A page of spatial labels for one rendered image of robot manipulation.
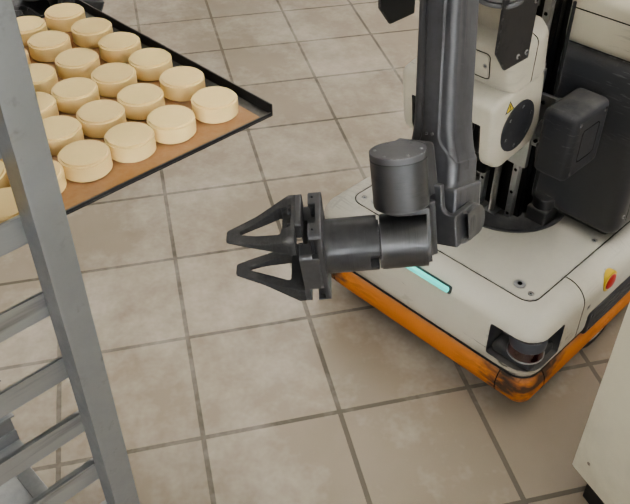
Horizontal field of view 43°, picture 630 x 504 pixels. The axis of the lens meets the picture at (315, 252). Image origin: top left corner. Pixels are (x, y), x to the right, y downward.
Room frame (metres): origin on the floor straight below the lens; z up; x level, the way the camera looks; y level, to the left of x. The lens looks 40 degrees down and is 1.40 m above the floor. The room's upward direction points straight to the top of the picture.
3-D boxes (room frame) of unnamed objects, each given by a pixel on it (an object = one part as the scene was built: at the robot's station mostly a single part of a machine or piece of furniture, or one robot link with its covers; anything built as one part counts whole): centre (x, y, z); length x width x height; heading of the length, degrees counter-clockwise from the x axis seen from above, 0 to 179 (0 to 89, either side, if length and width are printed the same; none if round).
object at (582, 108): (1.36, -0.38, 0.56); 0.28 x 0.27 x 0.25; 44
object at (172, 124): (0.72, 0.15, 0.96); 0.05 x 0.05 x 0.02
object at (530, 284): (1.52, -0.45, 0.16); 0.67 x 0.64 x 0.25; 134
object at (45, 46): (0.90, 0.32, 0.96); 0.05 x 0.05 x 0.02
